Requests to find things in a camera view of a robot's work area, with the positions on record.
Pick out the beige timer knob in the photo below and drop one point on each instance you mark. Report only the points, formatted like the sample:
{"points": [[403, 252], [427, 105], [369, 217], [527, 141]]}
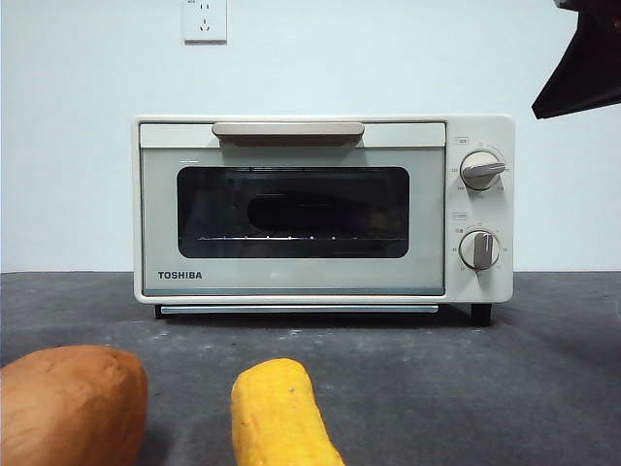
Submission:
{"points": [[480, 250]]}

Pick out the silver crumb tray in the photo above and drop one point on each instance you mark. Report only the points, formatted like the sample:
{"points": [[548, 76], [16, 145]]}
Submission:
{"points": [[291, 309]]}

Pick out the cream Toshiba toaster oven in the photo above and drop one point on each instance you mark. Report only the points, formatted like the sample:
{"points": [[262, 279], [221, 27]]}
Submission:
{"points": [[480, 131]]}

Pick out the purple eggplant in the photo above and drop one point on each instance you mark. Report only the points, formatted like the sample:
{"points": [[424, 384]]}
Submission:
{"points": [[301, 213]]}

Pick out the white wall socket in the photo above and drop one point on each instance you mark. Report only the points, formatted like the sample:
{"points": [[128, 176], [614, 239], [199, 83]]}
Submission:
{"points": [[205, 24]]}

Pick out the black oven foot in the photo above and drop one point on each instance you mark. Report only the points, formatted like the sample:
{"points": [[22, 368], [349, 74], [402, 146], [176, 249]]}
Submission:
{"points": [[158, 313], [481, 314]]}

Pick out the beige temperature knob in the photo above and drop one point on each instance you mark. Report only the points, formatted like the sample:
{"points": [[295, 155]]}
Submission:
{"points": [[481, 171]]}

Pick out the yellow corn cob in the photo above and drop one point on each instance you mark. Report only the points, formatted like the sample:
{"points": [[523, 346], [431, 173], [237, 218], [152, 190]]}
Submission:
{"points": [[276, 417]]}

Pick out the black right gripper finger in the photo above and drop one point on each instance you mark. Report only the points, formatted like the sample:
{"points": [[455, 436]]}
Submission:
{"points": [[592, 63]]}

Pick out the brown sweet potato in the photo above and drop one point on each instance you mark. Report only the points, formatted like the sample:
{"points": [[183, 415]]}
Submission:
{"points": [[68, 408]]}

